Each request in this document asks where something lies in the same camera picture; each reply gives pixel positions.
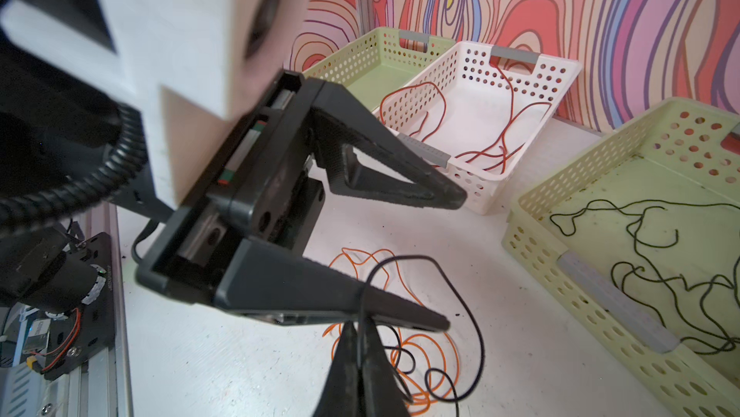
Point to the white perforated plastic basket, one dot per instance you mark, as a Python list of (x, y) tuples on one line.
[(474, 112)]

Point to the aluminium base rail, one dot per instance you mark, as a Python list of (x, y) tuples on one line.
[(63, 334)]

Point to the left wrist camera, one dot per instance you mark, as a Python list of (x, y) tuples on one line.
[(190, 68)]

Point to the left green perforated plastic basket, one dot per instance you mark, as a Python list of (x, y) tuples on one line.
[(380, 62)]

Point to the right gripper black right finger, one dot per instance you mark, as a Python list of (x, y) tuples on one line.
[(379, 393)]

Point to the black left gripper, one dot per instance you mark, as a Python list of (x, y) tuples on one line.
[(237, 240)]

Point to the right green perforated plastic basket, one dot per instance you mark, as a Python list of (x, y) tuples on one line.
[(638, 237)]

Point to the green perforated plastic basket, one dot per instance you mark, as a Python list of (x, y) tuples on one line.
[(380, 62), (638, 237)]

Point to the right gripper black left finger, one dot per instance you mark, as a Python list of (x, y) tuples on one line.
[(340, 396)]

